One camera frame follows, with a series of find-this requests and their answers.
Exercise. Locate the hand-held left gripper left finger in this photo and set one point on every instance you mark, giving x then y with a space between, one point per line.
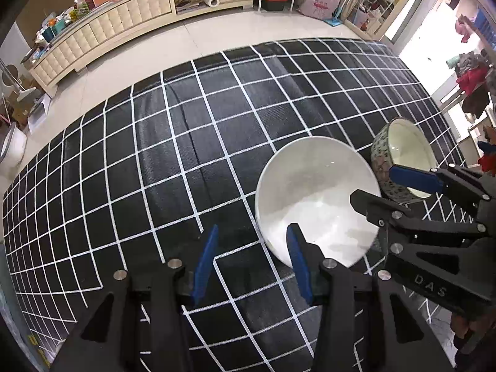
205 259

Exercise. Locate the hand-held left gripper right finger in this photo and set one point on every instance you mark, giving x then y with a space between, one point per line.
300 263

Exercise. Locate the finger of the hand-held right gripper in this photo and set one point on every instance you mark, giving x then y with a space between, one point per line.
372 206
414 180

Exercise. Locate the green patterned bowl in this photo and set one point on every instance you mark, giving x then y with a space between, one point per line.
407 143

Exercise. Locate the plain white bowl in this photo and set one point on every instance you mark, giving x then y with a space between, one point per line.
317 201

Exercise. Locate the person's right hand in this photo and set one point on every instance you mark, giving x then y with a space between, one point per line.
463 329

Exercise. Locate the black white checkered tablecloth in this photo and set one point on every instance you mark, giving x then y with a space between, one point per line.
155 162

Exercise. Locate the red garment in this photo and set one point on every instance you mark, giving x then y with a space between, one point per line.
471 79

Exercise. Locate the pink cloth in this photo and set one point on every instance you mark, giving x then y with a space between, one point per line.
463 27

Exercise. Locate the blue plastic basket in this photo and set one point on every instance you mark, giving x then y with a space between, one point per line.
486 27

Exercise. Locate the wooden framed mirror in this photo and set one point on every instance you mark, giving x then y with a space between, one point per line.
387 7

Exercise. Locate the pink bag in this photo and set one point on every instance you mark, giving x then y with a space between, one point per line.
321 3

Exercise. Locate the white bucket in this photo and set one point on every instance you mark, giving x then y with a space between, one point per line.
11 145

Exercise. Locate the grey white dustpan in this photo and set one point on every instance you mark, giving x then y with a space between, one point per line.
37 110

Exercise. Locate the cream tv cabinet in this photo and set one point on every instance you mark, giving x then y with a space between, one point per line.
116 19

